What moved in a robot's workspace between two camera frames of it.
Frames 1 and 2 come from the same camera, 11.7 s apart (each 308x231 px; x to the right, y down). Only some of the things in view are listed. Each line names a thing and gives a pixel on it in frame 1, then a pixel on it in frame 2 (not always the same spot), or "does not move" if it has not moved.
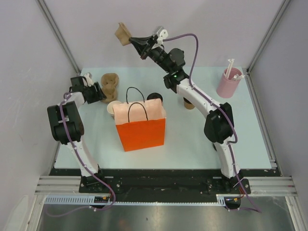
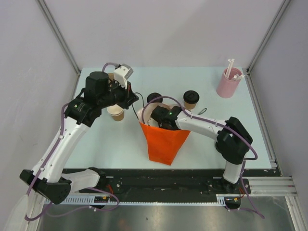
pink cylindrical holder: x=229 y=83 does not move
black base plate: x=164 y=181 does not move
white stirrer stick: x=229 y=67 does not move
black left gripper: x=98 y=95 to x=128 y=96
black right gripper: x=144 y=51 to x=161 y=125
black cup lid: x=154 y=96 does not move
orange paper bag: x=141 y=125 to x=164 y=145
